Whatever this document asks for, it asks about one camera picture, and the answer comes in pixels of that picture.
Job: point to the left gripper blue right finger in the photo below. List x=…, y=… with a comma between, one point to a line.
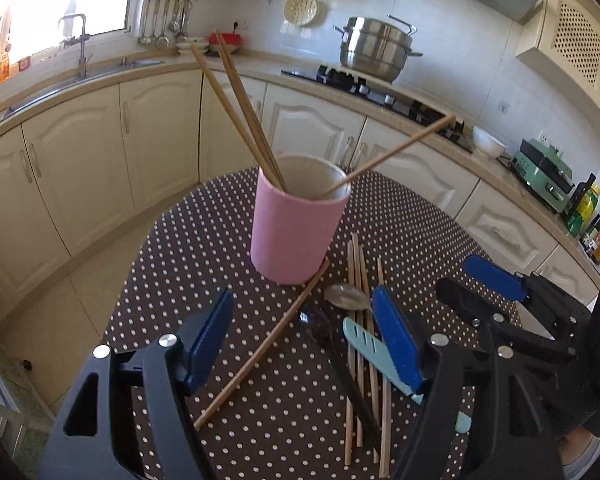
x=510, y=436

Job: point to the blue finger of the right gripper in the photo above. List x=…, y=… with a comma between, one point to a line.
x=495, y=278

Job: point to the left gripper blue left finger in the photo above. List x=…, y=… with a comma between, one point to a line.
x=94, y=434

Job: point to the light blue spatula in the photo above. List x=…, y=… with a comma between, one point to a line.
x=376, y=352

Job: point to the silver metal spoon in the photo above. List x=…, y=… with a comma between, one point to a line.
x=347, y=297

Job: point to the long wooden chopstick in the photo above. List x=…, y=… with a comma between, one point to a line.
x=380, y=159

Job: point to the black spoon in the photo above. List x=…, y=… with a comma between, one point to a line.
x=322, y=331

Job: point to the cream upper kitchen cabinets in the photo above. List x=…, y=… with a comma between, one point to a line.
x=475, y=60

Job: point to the cream kitchen cabinets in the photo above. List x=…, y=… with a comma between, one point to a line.
x=475, y=60
x=75, y=171

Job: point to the cream lower kitchen cabinets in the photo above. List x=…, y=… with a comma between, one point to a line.
x=75, y=171

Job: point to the chrome kitchen faucet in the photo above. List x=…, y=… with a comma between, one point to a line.
x=80, y=40

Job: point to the kitchen window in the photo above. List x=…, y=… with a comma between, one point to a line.
x=31, y=28

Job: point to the person's right hand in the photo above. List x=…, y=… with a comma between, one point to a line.
x=572, y=446

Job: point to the green oil bottle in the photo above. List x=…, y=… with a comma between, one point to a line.
x=583, y=205

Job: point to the dark sauce bottle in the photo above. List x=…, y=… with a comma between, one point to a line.
x=589, y=239

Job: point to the green electric cooker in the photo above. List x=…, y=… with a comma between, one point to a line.
x=545, y=174

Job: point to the white ceramic bowl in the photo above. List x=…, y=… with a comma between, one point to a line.
x=487, y=144

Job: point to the brown polka dot tablecloth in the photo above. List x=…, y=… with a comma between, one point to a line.
x=287, y=419

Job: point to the pink utensil holder cup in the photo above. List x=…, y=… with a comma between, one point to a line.
x=293, y=229

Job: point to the black gas stove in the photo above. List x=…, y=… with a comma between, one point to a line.
x=324, y=111

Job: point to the stainless steel steamer pot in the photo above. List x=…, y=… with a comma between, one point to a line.
x=376, y=48

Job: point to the cream round steamer tray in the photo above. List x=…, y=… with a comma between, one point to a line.
x=301, y=13

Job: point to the stainless steel sink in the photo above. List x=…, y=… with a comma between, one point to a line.
x=71, y=82

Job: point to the red bowl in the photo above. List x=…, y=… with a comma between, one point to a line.
x=231, y=42

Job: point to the white stacked bowls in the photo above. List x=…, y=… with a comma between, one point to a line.
x=186, y=45

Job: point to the hanging utensil rack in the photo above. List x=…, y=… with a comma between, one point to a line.
x=164, y=23

